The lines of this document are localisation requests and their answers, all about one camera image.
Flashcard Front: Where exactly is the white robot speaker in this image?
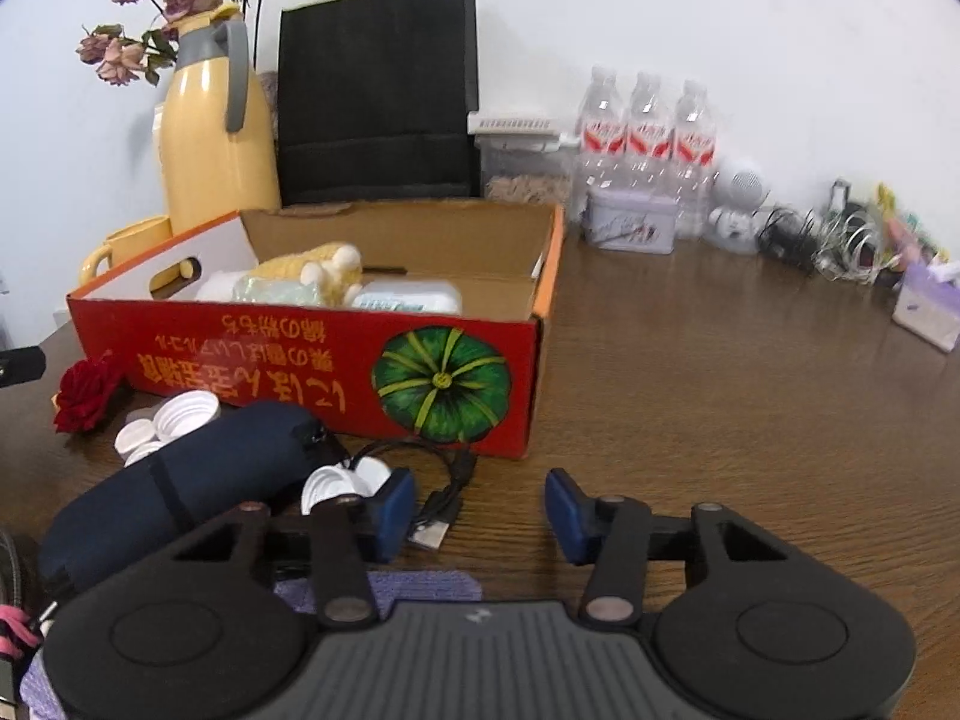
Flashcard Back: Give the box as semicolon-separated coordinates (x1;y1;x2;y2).
706;161;770;255

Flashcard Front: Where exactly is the purple white tissue pack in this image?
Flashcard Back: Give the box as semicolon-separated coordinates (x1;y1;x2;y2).
890;259;960;352

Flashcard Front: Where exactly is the pale purple tin box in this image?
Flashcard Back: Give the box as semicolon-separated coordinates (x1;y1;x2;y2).
583;187;680;251

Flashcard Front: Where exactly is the pale green tissue pack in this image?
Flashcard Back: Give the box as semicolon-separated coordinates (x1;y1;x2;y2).
231;274;332;308

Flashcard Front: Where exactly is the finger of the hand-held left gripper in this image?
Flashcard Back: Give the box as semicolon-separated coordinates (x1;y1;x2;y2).
0;347;47;389

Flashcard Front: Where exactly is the clear seed container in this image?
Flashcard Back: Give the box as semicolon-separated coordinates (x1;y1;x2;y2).
474;131;580;205

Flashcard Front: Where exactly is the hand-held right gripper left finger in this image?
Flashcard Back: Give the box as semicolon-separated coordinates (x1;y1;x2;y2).
156;467;418;629

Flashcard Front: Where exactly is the tangle of cables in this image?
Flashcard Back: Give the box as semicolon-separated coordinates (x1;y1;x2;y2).
756;201;902;287

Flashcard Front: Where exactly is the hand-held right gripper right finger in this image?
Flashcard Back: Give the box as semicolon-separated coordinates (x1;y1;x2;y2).
544;468;792;632

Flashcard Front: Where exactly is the navy blue fabric pouch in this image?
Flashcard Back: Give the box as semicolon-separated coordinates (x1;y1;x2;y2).
37;400;347;595

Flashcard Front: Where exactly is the pink hair tie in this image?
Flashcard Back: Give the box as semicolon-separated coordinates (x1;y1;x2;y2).
0;604;44;662

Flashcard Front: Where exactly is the yellow plush toy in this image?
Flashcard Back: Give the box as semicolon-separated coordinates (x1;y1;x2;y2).
247;240;365;308

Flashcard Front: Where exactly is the wet wipes pack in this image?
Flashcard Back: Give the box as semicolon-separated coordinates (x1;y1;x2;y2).
350;279;464;316

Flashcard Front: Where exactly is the black usb cable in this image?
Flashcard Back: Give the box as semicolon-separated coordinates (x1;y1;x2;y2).
345;439;478;550

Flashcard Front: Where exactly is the flat white box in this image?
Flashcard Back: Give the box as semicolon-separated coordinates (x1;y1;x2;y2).
468;111;561;138

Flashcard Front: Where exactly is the yellow thermos jug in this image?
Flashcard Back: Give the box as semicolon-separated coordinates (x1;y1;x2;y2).
154;4;283;237

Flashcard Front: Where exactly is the yellow mug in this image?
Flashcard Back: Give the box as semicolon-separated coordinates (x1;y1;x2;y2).
79;215;175;290

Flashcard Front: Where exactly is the red pumpkin print cardboard box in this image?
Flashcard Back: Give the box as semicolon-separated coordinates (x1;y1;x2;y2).
66;199;566;461

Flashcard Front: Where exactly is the purple knitted pouch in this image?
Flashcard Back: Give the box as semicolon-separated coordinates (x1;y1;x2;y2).
19;568;482;720

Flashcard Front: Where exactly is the colourful stationery bundle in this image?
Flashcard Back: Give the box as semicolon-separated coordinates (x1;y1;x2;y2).
870;181;947;272

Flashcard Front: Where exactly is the black paper bag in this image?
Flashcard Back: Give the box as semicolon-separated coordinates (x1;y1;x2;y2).
277;0;481;207

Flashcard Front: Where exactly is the red rose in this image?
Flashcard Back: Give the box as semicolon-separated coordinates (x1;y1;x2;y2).
51;350;127;436

